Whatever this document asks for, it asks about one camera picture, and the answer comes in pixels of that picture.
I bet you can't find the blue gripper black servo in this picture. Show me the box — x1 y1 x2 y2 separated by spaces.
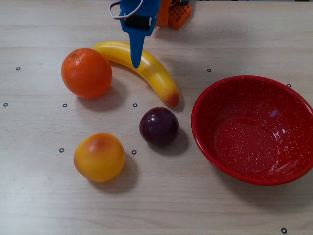
119 0 162 70

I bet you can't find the yellow toy banana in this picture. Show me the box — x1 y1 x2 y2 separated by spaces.
91 41 180 107

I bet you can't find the orange robot arm base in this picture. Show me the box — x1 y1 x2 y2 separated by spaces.
156 0 192 30

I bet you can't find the red speckled bowl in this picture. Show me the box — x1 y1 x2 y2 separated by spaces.
191 75 313 186

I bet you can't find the orange toy orange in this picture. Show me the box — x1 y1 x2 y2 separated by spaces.
61 47 113 100

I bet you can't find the dark purple toy plum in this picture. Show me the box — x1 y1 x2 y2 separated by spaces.
139 106 180 148

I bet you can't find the yellow orange toy peach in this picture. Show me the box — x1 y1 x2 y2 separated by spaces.
73 133 126 183

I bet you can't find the white red servo cable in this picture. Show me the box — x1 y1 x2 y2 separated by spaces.
108 0 145 21

